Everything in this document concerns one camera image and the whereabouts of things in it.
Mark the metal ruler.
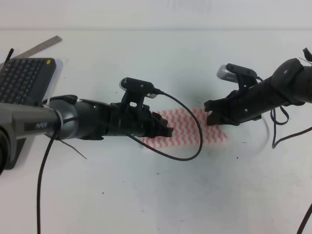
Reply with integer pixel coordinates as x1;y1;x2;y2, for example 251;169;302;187
13;36;62;59

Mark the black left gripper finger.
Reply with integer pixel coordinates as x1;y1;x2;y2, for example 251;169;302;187
151;125;174;138
152;112;168;127

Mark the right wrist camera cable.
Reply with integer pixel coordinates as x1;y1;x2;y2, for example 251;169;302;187
255;77;312;234

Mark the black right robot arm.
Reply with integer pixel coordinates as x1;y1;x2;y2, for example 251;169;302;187
204;58;312;126

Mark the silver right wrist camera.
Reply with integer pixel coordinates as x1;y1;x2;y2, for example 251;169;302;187
216;63;258;91

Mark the black zip tie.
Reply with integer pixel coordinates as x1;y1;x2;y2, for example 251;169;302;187
36;140;167;234

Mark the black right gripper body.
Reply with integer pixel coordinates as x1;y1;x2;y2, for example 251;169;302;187
225;85;273;124

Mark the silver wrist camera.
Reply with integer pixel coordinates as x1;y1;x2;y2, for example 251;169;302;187
216;63;258;91
119;78;163;98

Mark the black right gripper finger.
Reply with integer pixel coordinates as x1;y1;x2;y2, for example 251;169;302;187
204;98;230;112
207;111;234;126

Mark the black keyboard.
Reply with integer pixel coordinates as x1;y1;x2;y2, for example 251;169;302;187
0;58;57;171

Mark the pink white wavy towel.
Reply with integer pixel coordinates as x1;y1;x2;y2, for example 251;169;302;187
141;108;228;149

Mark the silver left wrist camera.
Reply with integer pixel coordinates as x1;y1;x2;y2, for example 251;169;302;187
119;78;163;98

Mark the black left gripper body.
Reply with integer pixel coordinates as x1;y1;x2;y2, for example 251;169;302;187
107;103;156;138

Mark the black cable tie end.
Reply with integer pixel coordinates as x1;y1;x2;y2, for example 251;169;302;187
4;48;14;64

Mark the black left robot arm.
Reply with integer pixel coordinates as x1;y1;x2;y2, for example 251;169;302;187
0;95;173;171

